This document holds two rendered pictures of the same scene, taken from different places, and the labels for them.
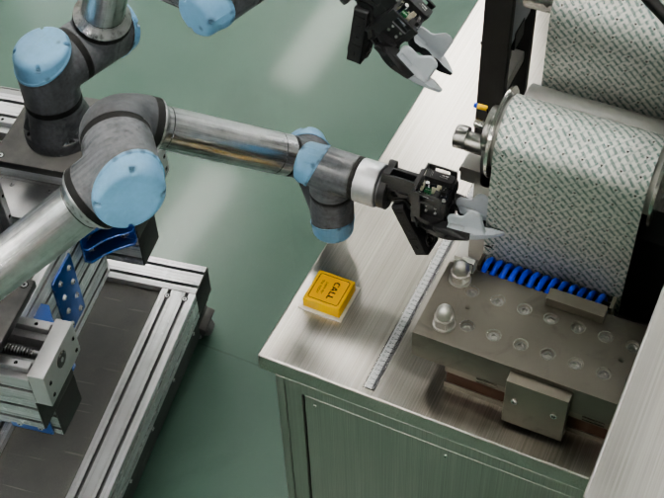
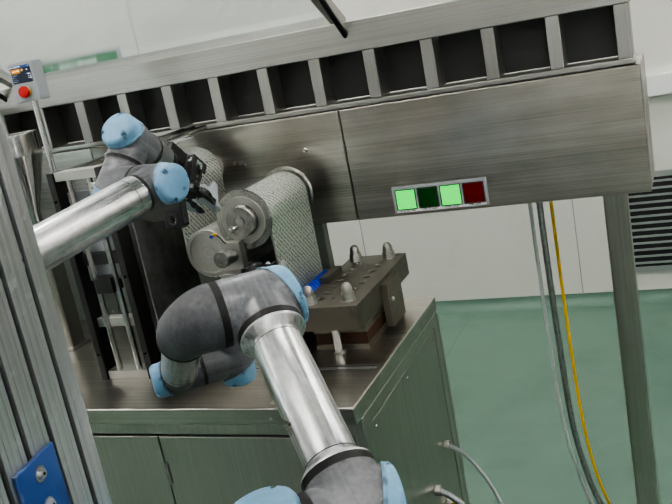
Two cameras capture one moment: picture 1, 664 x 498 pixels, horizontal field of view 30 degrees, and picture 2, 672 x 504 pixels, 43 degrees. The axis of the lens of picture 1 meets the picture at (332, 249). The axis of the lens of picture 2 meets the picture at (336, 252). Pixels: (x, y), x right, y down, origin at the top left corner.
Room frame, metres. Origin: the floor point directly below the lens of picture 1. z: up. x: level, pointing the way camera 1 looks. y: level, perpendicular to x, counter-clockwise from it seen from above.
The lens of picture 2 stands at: (1.30, 1.75, 1.65)
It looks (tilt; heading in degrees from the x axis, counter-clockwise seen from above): 15 degrees down; 267
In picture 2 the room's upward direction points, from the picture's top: 11 degrees counter-clockwise
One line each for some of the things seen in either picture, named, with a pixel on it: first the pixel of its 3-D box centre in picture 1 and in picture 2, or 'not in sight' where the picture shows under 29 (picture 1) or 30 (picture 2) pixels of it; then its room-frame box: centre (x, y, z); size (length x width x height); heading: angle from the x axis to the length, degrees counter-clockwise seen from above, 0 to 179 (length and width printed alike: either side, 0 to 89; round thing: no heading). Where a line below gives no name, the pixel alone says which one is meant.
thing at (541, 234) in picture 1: (556, 242); (299, 257); (1.27, -0.36, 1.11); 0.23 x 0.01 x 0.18; 63
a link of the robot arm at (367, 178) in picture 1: (373, 182); not in sight; (1.42, -0.07, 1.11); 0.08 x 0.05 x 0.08; 153
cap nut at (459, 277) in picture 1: (460, 270); (308, 294); (1.27, -0.21, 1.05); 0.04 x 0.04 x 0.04
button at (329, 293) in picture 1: (329, 293); not in sight; (1.35, 0.01, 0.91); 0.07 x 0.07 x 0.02; 63
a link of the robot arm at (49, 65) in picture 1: (48, 68); not in sight; (1.89, 0.55, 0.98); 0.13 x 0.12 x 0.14; 136
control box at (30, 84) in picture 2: not in sight; (27, 81); (1.86, -0.55, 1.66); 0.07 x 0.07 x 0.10; 73
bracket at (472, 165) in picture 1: (478, 196); (241, 303); (1.43, -0.25, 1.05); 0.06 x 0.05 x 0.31; 63
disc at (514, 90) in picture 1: (501, 131); (244, 219); (1.38, -0.27, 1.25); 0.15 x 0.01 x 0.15; 153
